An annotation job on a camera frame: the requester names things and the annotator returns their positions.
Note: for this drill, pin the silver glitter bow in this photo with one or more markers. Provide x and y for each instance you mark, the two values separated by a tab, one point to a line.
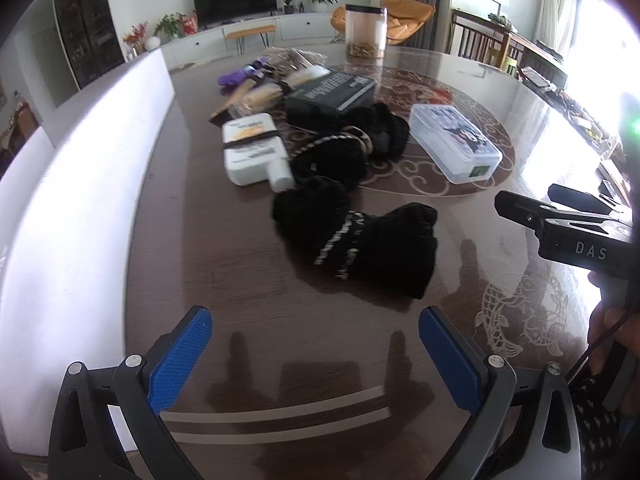
285	61

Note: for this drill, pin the black printed carton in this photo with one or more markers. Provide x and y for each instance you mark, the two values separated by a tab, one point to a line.
324	101

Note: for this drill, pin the red flowers in vase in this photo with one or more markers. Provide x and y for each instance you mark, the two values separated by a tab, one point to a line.
135	38

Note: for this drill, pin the white tv cabinet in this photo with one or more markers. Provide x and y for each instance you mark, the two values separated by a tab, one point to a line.
293	30

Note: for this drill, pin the small potted plant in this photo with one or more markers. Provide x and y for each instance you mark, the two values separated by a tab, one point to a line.
289	6

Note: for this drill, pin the clear plastic lidded box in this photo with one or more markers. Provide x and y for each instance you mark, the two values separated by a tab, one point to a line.
461	152

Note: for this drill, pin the person's right hand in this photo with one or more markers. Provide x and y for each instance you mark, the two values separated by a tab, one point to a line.
602	319

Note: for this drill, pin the leafy plant with red decor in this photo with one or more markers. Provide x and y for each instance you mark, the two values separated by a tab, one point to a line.
176	25

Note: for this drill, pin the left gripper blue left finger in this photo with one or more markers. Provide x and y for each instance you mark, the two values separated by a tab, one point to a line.
84	443

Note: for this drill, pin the wooden bench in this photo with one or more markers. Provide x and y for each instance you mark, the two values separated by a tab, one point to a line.
240	36

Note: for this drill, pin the dark glass display cabinet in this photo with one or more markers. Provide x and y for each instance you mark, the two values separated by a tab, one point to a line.
88	37

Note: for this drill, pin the orange lounge chair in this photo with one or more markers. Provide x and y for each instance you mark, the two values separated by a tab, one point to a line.
404	19

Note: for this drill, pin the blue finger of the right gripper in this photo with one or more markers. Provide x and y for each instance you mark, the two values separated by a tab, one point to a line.
578	200
524	210

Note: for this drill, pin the cluttered side table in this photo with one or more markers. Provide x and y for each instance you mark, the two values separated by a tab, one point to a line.
542	73

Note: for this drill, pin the wooden dining chair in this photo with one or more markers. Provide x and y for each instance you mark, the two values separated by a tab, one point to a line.
477	39

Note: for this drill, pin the white lotion bottle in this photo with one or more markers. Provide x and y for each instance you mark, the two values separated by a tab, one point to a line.
254	152

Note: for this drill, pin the clear jar with black lid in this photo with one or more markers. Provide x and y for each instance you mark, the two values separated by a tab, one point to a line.
365	31

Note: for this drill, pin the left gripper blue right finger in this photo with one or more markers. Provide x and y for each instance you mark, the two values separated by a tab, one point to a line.
522	422

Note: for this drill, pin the purple toy wand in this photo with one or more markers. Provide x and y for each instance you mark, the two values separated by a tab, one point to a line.
233	79

